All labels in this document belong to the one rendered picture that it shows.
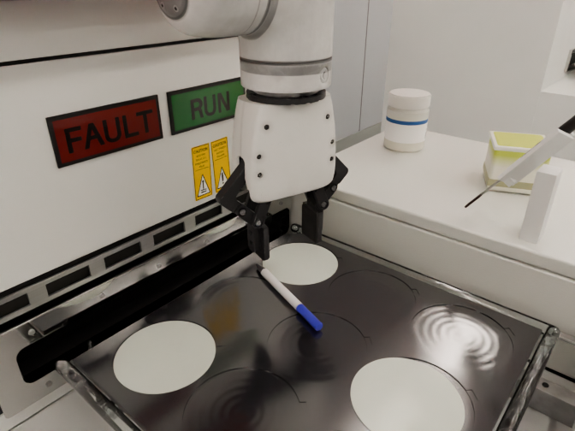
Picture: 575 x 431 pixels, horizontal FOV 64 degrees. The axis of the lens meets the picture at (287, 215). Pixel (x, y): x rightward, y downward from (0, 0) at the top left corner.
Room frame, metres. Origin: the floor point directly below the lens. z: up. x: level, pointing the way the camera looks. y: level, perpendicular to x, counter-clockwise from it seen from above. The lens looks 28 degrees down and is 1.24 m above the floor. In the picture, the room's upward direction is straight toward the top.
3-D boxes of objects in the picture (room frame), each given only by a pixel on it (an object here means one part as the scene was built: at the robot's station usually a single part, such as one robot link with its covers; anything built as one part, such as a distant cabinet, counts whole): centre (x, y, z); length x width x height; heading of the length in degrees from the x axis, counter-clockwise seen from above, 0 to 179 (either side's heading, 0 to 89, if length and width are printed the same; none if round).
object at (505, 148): (0.62, -0.32, 1.00); 0.07 x 0.07 x 0.07; 74
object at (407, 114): (0.78, -0.21, 1.01); 0.07 x 0.07 x 0.10
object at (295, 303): (0.44, 0.00, 0.90); 0.14 x 0.01 x 0.01; 32
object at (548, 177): (0.47, -0.27, 1.03); 0.06 x 0.04 x 0.13; 50
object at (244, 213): (0.41, 0.04, 1.00); 0.03 x 0.03 x 0.07; 32
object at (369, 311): (0.36, -0.03, 0.90); 0.34 x 0.34 x 0.01; 50
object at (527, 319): (0.49, -0.15, 0.90); 0.37 x 0.01 x 0.01; 50
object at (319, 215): (0.46, -0.04, 1.00); 0.03 x 0.03 x 0.07; 32
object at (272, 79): (0.44, 0.00, 1.16); 0.09 x 0.08 x 0.03; 122
